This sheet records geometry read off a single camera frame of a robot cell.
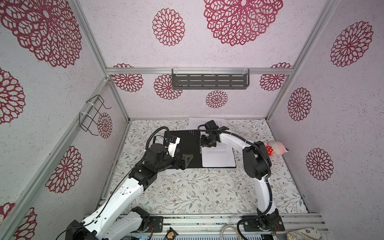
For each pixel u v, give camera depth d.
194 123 1.20
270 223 0.64
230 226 0.71
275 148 0.95
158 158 0.59
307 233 0.69
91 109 0.78
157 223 0.74
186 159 0.65
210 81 1.00
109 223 0.40
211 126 0.82
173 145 0.65
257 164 0.57
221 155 0.97
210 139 0.86
